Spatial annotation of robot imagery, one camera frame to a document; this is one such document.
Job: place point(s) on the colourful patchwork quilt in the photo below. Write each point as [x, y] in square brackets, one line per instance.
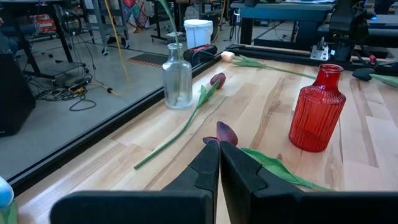
[135, 12]

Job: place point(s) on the red ribbed glass vase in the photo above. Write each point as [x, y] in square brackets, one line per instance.
[317, 118]

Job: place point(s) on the grey metal wheeled rack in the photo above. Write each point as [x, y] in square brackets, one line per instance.
[107, 28]

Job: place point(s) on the orange patterned bag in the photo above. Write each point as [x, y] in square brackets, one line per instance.
[43, 23]

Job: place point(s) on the grey metal corner bracket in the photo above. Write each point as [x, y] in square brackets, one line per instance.
[319, 51]

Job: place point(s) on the white plastic bucket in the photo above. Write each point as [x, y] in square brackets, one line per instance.
[198, 34]

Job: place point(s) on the black box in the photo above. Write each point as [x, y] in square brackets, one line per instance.
[15, 93]

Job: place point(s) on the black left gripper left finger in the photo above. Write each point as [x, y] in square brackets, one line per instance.
[186, 205]

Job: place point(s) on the black red tool case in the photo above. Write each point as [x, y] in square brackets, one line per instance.
[202, 51]

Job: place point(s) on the dark workbench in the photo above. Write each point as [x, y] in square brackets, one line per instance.
[280, 12]

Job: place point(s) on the dark red artificial tulip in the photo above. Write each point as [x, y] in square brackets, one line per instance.
[218, 80]

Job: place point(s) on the clear glass vase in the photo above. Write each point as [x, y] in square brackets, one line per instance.
[177, 81]

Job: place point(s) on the maroon artificial tulip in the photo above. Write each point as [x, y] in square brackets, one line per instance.
[226, 133]

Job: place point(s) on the black floor mat striped edge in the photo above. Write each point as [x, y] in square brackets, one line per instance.
[149, 59]

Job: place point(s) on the black artificial tulip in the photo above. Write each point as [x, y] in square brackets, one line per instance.
[362, 74]

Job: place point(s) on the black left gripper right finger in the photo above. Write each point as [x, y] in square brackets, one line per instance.
[264, 205]

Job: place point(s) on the black power strip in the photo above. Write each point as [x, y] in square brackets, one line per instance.
[79, 84]

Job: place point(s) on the black desk stand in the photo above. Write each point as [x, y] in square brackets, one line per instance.
[56, 69]

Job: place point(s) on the black aluminium table frame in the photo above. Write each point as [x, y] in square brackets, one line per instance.
[93, 134]

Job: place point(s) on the peach artificial tulip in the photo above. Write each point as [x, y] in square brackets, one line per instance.
[227, 56]

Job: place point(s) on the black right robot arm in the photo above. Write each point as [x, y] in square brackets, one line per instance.
[345, 18]

